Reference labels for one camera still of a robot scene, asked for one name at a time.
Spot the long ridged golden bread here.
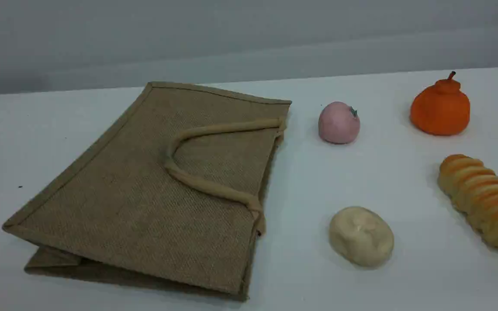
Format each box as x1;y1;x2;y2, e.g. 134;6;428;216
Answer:
437;154;498;254

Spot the pink round toy fruit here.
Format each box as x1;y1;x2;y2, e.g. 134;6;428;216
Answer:
318;101;361;145

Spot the cream round bun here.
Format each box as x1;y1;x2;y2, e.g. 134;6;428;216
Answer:
329;206;395;268

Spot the brown jute tote bag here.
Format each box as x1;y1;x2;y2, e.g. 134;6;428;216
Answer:
2;81;293;302

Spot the orange toy tangerine with stem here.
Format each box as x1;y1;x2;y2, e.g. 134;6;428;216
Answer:
410;71;471;136

